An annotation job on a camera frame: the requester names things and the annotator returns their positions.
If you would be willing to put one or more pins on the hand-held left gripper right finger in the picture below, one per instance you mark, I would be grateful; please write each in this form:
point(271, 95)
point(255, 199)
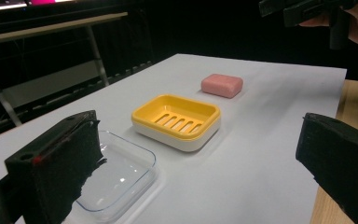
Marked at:
point(338, 155)

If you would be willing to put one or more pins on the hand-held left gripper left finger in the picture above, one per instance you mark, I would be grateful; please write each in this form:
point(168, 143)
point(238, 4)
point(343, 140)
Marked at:
point(51, 161)

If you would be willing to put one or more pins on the clear plastic lid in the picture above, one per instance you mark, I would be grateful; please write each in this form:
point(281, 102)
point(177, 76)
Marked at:
point(121, 177)

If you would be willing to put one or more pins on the pink soap bar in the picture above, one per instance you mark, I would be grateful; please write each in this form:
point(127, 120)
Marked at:
point(222, 85)

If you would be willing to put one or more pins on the yellow and white soap dish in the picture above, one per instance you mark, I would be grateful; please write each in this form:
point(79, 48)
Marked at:
point(177, 123)

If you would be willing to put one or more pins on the wooden table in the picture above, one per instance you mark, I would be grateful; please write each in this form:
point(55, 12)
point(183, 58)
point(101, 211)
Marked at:
point(348, 130)

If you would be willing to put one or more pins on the metal frame table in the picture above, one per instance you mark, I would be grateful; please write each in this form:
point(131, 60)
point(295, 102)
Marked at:
point(43, 46)

